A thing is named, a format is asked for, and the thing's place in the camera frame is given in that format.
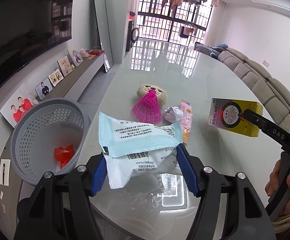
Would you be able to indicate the black pen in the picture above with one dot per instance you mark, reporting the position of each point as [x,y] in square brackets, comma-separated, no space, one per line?
[3,173]

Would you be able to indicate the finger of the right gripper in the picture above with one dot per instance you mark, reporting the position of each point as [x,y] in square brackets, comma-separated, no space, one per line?
[260,121]

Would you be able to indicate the pink plush on console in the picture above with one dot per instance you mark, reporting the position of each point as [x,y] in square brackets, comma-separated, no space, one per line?
[84,53]

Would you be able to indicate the crumpled white wrapper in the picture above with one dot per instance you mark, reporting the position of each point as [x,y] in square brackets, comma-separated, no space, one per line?
[173,114]

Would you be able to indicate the white paper sheet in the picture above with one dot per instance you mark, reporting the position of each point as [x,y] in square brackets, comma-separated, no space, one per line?
[7,171]

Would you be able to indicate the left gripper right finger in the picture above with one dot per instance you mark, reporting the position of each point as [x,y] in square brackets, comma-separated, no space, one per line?
[244,215]

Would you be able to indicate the red plastic bag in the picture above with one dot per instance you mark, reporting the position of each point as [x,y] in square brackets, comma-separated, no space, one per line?
[64,154]

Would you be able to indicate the scalloped colourful photo frame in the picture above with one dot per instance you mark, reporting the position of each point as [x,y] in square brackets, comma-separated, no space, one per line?
[55,77]

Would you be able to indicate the man portrait photo frame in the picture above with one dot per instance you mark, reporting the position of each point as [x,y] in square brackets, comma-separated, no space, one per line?
[43,88]

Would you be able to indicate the yellow medicine box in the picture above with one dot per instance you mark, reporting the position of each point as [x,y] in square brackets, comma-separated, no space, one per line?
[227,114]

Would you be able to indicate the large family photo frame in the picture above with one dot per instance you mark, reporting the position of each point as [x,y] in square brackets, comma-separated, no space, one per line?
[17,106]

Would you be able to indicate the grey wooden tv console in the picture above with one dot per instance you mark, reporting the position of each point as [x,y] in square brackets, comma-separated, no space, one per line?
[71,87]

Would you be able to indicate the pink snack wrapper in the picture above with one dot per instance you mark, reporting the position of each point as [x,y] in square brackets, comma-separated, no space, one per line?
[186,121]

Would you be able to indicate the grey perforated trash basket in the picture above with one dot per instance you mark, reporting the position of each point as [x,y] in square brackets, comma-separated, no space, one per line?
[50,124]

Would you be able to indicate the tall leaning photo frame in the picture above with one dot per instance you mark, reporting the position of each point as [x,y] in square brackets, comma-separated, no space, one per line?
[75,56]

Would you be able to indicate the beige sofa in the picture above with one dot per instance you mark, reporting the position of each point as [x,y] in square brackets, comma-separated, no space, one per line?
[273,95]

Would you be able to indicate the beige plush toy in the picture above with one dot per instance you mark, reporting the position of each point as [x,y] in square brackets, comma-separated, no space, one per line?
[153,91]

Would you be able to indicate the white blue mask package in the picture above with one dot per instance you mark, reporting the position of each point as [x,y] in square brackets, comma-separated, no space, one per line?
[134,148]

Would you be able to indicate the black wall television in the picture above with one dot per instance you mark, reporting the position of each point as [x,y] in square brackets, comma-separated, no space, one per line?
[29,28]

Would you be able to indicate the metal window grille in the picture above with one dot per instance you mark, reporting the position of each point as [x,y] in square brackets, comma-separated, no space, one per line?
[183,24]

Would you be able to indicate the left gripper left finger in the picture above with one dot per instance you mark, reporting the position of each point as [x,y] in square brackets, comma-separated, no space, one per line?
[60,207]

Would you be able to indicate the leaning floor mirror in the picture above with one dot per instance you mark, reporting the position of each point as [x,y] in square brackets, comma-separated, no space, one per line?
[104,33]

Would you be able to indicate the baby photo frame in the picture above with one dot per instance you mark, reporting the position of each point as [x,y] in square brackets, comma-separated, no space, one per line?
[65,66]

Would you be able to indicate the red item on console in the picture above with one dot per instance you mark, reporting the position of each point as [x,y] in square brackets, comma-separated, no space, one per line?
[95,52]

